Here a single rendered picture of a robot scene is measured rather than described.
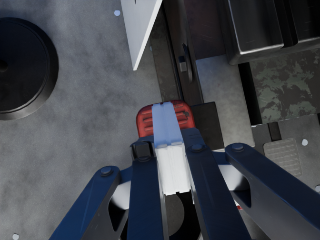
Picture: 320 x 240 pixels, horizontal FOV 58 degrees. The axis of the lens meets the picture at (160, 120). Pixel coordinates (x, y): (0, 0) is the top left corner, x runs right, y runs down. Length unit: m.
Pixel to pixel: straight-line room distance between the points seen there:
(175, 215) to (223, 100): 0.72
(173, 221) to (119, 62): 0.61
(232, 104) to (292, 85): 0.09
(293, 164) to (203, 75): 0.61
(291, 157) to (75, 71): 0.80
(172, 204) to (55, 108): 0.55
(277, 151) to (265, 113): 0.53
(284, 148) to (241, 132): 0.54
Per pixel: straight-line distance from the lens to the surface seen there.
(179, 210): 1.09
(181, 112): 0.30
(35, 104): 1.15
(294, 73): 0.46
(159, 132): 0.16
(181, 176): 0.15
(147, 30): 0.74
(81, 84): 1.12
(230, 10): 0.39
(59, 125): 1.13
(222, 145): 0.36
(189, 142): 0.16
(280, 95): 0.45
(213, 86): 0.43
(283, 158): 0.96
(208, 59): 0.43
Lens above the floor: 1.06
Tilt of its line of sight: 86 degrees down
